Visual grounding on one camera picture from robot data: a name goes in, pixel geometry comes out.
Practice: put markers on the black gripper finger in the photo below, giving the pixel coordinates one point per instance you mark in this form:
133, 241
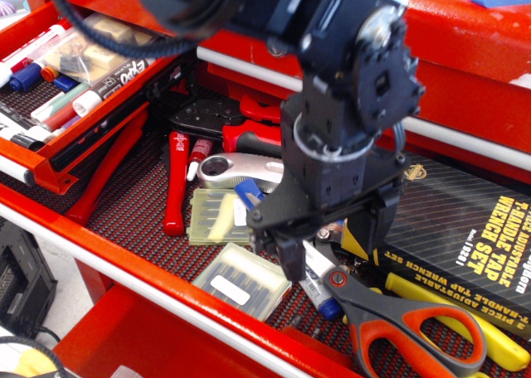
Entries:
291, 256
369, 224

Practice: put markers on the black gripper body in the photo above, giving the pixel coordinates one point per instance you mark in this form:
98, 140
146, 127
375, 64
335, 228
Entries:
336, 152

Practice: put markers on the orange grey scissors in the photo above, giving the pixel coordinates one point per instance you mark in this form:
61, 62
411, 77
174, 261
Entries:
372, 316

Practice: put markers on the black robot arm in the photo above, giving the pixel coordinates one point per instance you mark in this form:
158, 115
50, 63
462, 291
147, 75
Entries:
344, 47

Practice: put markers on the large red open drawer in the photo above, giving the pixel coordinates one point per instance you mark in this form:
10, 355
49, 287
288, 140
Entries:
124, 328

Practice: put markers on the small red upper drawer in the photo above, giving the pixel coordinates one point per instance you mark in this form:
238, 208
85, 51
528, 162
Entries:
50, 166

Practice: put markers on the blue capped white marker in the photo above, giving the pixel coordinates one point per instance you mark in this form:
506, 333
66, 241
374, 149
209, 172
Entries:
251, 196

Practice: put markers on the clear plastic bit case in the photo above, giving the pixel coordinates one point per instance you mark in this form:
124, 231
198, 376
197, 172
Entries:
245, 280

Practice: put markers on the green plastic bit case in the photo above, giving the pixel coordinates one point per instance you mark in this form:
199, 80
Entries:
218, 217

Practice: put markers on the black yellow tap wrench box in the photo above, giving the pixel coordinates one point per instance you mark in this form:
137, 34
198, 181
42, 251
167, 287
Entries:
462, 237

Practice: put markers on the silver metal hand tool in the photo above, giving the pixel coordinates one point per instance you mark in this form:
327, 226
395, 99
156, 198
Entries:
226, 170

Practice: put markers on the small red threadlocker bottle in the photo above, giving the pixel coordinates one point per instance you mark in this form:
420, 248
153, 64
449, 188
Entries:
202, 149

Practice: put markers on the red tool chest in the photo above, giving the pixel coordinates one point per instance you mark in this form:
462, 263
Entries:
475, 64

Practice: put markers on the black Expo marker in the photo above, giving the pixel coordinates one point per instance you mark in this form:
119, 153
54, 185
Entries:
115, 80

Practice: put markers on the dark red marker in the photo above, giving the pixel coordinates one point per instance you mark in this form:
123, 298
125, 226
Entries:
59, 118

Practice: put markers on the black electronic box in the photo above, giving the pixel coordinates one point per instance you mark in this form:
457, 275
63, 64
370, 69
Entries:
28, 287

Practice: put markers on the yellow object at corner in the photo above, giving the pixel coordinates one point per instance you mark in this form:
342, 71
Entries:
34, 363

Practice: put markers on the clear bag of erasers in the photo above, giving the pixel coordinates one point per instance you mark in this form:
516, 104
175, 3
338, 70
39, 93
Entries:
74, 54

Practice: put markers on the green white marker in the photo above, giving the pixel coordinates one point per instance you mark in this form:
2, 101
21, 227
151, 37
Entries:
57, 103

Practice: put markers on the orange capped marker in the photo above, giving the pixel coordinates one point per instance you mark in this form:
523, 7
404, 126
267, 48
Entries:
49, 74

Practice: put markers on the red white marker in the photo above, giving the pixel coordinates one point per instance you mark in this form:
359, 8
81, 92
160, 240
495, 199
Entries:
20, 57

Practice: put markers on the yellow handled tin snips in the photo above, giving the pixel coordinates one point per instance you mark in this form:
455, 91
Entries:
500, 348

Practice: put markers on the red black handled crimper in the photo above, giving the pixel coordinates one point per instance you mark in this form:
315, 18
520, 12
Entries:
242, 125

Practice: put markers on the red handled long tool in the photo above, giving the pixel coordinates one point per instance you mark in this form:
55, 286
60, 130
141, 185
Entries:
178, 152

